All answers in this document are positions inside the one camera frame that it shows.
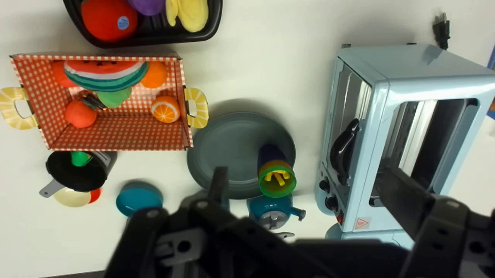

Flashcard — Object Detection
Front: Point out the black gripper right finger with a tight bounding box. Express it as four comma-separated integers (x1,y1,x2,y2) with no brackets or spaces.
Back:
377,166,437,239

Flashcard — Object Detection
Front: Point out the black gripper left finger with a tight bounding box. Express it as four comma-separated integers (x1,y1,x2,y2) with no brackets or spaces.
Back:
206,167,230,211

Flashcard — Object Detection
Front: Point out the yellow duck plush toy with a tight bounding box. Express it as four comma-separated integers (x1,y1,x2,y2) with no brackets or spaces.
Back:
166,0,209,33

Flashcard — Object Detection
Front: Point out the purple eggplant plush toy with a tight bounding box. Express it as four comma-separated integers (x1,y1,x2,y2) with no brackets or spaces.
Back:
129,0,165,16

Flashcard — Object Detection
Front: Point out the red tomato plush toy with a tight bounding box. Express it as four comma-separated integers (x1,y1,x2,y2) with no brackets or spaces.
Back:
81,0,140,42

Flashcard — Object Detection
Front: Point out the orange slice plush toy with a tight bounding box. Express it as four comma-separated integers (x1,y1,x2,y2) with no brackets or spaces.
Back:
152,96,182,124

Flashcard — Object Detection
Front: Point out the orange round plush toy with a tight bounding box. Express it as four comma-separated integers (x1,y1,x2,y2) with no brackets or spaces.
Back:
141,62,169,89

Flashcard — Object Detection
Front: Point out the watermelon slice plush toy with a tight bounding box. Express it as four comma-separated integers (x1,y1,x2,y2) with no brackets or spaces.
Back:
64,61,149,93

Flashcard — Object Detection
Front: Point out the small red fruit plush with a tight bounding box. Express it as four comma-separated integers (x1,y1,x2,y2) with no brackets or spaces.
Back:
64,101,98,129

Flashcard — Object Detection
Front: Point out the red checkered basket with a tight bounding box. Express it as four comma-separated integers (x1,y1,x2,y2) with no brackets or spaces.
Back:
0,55,209,152

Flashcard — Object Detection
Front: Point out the black plastic tray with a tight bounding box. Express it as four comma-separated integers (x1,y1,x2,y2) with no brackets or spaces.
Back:
64,0,223,49

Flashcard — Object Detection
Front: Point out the grey round plate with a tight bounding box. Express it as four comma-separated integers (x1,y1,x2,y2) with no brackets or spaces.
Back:
188,113,296,200

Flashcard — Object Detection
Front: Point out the teal toy kettle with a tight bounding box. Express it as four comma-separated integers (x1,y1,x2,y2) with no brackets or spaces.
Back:
247,197,307,231

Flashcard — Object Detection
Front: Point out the teal toy pan lid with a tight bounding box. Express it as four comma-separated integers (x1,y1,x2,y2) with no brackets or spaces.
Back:
117,181,165,217

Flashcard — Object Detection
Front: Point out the light blue toy toaster oven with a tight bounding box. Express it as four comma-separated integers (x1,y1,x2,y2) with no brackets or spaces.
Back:
316,45,495,246

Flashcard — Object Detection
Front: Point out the toy burger stack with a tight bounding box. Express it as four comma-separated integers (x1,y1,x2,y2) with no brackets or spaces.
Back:
53,189,101,208

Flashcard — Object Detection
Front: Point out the black toy frying pan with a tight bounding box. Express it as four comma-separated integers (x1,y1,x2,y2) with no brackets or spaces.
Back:
41,152,118,198

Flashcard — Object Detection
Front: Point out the black wall plug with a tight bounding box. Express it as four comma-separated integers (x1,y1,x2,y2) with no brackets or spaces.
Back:
432,15,451,50

